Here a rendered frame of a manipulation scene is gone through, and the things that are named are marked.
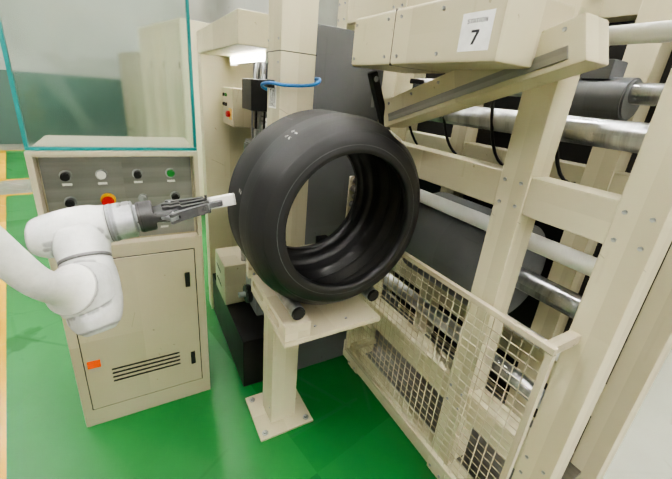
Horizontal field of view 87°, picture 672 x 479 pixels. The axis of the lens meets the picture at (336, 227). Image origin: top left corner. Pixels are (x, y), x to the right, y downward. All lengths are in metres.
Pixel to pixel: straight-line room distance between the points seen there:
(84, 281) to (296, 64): 0.89
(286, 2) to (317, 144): 0.54
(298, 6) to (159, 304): 1.33
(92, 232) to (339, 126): 0.63
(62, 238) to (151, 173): 0.74
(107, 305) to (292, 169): 0.50
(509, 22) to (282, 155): 0.58
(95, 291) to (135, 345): 1.06
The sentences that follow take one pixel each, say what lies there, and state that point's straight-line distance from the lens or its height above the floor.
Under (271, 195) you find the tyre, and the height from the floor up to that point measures 1.29.
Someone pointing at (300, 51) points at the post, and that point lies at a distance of 1.31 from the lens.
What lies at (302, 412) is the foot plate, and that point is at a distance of 2.03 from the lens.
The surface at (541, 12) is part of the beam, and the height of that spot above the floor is 1.75.
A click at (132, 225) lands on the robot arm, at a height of 1.22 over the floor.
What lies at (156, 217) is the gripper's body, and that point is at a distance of 0.94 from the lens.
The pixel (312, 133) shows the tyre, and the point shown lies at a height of 1.44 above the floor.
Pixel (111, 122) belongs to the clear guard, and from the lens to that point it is 1.57.
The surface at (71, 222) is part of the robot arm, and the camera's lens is 0.95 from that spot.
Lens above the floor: 1.54
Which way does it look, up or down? 21 degrees down
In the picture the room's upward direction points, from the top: 5 degrees clockwise
